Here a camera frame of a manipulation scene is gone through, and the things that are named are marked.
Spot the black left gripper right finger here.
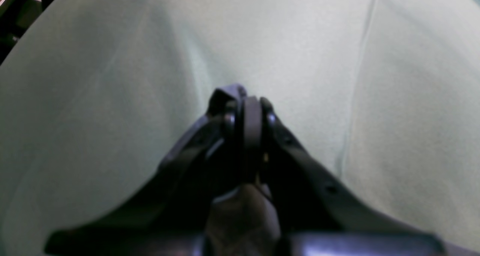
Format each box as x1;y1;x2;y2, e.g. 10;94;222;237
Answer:
244;97;446;256

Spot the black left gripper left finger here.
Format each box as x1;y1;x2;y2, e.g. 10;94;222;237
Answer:
43;100;241;256

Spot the dark grey t-shirt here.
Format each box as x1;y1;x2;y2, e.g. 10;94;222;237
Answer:
206;84;281;256

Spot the pale green table cloth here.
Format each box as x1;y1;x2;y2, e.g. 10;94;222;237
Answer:
1;0;479;256

